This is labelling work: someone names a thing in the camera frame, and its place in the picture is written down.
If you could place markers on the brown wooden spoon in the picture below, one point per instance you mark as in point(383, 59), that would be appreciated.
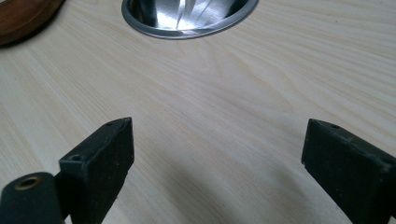
point(21, 18)

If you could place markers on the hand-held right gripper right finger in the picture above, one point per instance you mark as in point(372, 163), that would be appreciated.
point(345, 174)

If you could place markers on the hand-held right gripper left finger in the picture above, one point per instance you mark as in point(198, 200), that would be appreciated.
point(99, 168)

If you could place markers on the steel utensil rack stand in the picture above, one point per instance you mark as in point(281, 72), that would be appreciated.
point(186, 21)

